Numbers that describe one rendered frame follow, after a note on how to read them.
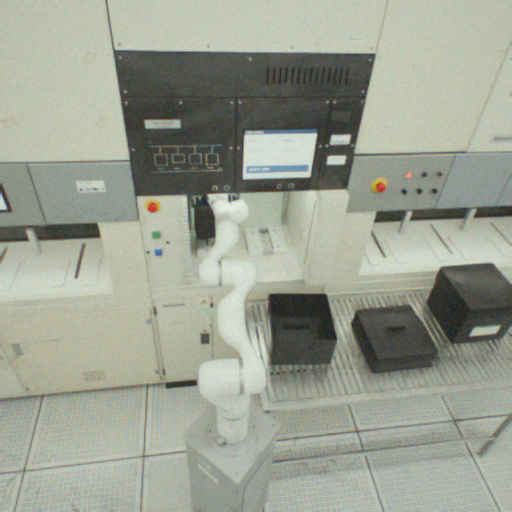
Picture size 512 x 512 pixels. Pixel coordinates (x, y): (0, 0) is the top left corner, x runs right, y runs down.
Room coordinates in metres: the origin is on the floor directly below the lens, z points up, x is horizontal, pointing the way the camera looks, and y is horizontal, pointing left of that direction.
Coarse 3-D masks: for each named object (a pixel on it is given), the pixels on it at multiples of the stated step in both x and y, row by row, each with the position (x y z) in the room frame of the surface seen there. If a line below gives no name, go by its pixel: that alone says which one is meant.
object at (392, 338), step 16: (368, 320) 1.36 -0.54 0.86; (384, 320) 1.37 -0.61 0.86; (400, 320) 1.37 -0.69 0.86; (416, 320) 1.38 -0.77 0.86; (368, 336) 1.27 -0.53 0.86; (384, 336) 1.27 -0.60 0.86; (400, 336) 1.28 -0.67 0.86; (416, 336) 1.29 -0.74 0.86; (368, 352) 1.22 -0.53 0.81; (384, 352) 1.18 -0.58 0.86; (400, 352) 1.19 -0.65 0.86; (416, 352) 1.20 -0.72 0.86; (432, 352) 1.20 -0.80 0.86; (384, 368) 1.16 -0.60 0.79; (400, 368) 1.17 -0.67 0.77; (416, 368) 1.19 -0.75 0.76
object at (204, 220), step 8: (192, 200) 1.83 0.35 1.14; (232, 200) 1.94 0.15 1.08; (200, 208) 1.75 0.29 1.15; (208, 208) 1.76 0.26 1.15; (200, 216) 1.74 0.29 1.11; (208, 216) 1.75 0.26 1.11; (200, 224) 1.73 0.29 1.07; (208, 224) 1.74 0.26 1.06; (200, 232) 1.72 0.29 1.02; (208, 232) 1.73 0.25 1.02
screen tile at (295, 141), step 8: (296, 136) 1.57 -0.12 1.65; (304, 136) 1.58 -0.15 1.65; (312, 136) 1.58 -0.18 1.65; (288, 144) 1.56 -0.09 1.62; (296, 144) 1.57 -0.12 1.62; (304, 144) 1.58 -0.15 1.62; (280, 152) 1.56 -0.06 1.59; (288, 152) 1.57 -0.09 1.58; (296, 152) 1.57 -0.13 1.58; (304, 152) 1.58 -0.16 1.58; (280, 160) 1.56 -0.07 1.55; (288, 160) 1.57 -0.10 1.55; (296, 160) 1.57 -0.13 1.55; (304, 160) 1.58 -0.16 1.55
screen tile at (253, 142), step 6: (252, 138) 1.54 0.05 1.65; (258, 138) 1.54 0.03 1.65; (264, 138) 1.55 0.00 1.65; (270, 138) 1.55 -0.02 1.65; (252, 144) 1.54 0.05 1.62; (258, 144) 1.54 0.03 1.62; (264, 144) 1.55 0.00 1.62; (270, 144) 1.55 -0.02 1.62; (276, 144) 1.56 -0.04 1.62; (270, 150) 1.55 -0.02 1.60; (276, 150) 1.56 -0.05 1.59; (252, 156) 1.54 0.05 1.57; (258, 156) 1.54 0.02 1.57; (264, 156) 1.55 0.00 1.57; (270, 156) 1.55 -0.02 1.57; (276, 156) 1.56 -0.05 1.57; (252, 162) 1.54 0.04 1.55; (258, 162) 1.54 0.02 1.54; (264, 162) 1.55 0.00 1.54; (270, 162) 1.55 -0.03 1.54; (276, 162) 1.56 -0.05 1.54
